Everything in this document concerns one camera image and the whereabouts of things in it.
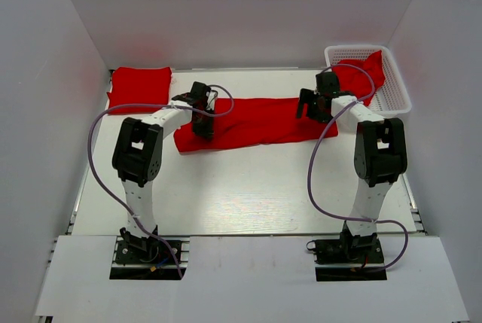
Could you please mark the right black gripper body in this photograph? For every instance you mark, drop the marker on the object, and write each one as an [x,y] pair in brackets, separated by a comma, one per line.
[318,114]

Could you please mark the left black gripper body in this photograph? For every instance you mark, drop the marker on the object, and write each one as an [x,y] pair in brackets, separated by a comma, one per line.
[205,117]

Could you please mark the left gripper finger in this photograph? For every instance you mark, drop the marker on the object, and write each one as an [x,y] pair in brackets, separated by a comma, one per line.
[202,126]
[183,97]

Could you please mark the white plastic basket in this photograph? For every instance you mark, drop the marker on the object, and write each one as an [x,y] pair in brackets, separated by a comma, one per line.
[392,98]

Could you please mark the red t-shirt in basket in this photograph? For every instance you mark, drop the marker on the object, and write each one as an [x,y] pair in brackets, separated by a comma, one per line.
[353,80]

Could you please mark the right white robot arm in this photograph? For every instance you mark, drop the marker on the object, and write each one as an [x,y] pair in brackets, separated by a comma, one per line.
[380,155]

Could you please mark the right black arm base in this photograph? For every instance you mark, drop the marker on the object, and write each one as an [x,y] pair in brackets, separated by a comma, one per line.
[333,264]

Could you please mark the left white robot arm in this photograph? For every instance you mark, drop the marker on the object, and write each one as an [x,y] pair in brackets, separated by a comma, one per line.
[138,151]

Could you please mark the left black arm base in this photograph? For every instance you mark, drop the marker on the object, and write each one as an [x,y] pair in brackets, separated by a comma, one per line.
[129,263]

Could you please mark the red t-shirt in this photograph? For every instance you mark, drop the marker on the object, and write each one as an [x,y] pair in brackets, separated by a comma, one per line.
[139,86]
[353,80]
[258,121]

